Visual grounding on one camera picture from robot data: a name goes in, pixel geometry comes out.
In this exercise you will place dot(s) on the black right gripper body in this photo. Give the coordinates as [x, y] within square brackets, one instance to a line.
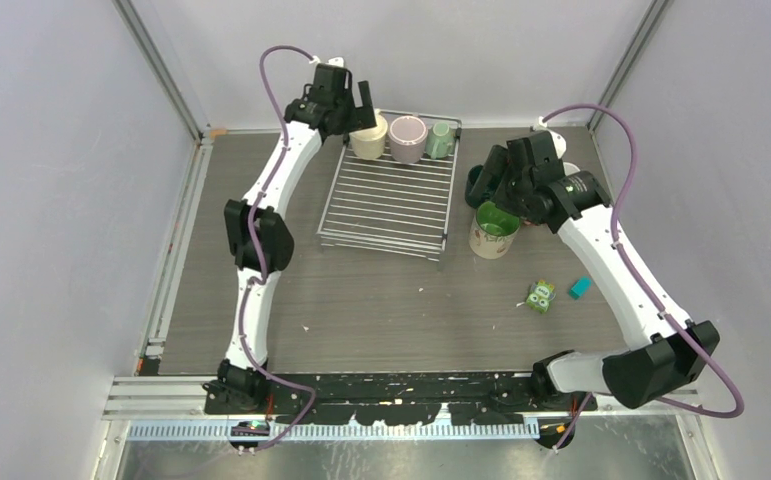
[511, 192]

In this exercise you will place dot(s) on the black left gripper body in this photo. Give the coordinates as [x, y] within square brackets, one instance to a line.
[347, 117]

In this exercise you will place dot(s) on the dark teal mug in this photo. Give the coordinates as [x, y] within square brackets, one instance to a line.
[474, 200]

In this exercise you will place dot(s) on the cream mug back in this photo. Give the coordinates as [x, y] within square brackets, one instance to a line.
[369, 144]

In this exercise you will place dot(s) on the cream mug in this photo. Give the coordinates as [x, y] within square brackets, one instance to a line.
[369, 144]
[492, 231]

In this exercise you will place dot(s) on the cream mug front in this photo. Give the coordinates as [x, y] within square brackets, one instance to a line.
[492, 231]

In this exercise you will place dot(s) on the small sage green cup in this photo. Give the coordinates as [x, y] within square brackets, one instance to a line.
[440, 141]

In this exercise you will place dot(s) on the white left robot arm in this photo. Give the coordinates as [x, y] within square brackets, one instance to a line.
[260, 241]

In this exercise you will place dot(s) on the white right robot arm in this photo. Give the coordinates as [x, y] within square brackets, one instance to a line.
[665, 348]

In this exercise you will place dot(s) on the mauve pink mug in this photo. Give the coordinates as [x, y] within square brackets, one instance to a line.
[407, 137]

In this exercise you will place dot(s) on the green toy monster block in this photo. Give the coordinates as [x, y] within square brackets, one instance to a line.
[540, 296]

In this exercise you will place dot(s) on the teal toy block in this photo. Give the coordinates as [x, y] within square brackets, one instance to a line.
[580, 287]

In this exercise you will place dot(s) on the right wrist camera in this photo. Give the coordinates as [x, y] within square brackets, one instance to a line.
[559, 141]

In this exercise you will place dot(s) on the metal wire dish rack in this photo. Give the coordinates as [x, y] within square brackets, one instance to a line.
[385, 206]

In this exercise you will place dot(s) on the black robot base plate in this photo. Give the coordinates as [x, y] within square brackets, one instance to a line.
[468, 398]

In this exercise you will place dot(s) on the aluminium front rail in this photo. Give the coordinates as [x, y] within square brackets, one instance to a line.
[172, 409]

